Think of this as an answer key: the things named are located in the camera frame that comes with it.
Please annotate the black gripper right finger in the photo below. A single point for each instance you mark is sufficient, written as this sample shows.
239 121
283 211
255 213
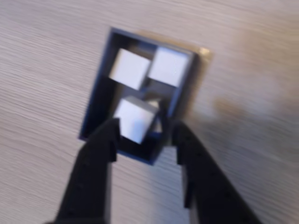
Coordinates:
210 186

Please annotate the black open box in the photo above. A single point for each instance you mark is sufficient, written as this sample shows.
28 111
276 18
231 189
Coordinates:
102 100

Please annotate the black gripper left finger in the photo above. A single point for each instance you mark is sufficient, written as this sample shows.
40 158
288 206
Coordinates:
91 177

